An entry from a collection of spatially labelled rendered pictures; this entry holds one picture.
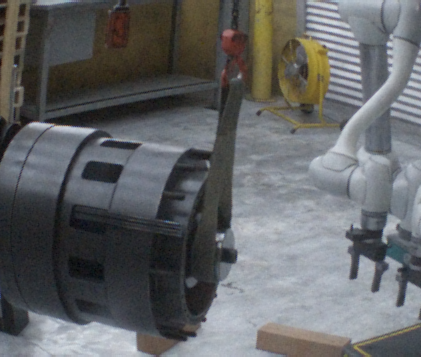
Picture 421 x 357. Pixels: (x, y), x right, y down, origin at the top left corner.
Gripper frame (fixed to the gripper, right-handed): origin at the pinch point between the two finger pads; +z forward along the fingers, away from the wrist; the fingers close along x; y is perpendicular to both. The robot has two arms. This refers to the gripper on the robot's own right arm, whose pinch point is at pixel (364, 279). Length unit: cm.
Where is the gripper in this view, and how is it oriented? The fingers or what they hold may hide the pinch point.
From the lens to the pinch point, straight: 300.1
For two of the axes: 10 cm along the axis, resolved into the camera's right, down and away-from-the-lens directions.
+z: -0.5, 9.6, 2.6
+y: 8.9, -0.8, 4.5
